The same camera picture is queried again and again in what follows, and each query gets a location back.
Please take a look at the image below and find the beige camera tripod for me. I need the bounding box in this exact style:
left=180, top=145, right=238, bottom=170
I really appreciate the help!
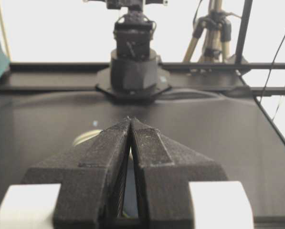
left=183, top=0, right=241, bottom=63

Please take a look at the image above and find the black metal frame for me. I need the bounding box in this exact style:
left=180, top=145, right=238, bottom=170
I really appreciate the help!
left=0, top=0, right=285, bottom=160

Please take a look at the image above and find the thin black cable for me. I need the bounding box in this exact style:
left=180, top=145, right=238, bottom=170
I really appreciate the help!
left=261, top=0, right=285, bottom=120

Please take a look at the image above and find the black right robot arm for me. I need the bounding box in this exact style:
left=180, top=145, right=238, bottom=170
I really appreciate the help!
left=96, top=0, right=171, bottom=100

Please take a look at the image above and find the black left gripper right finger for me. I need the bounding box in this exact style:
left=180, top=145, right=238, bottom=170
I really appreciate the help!
left=131, top=119, right=254, bottom=229

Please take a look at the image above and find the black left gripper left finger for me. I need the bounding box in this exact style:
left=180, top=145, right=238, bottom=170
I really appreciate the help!
left=0, top=118, right=130, bottom=229

